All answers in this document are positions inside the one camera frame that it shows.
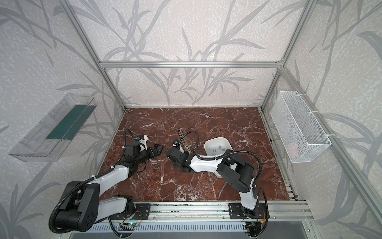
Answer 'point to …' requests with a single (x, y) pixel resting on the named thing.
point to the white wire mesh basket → (300, 138)
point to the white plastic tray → (217, 146)
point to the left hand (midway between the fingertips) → (160, 143)
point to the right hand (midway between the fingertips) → (177, 151)
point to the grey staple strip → (220, 147)
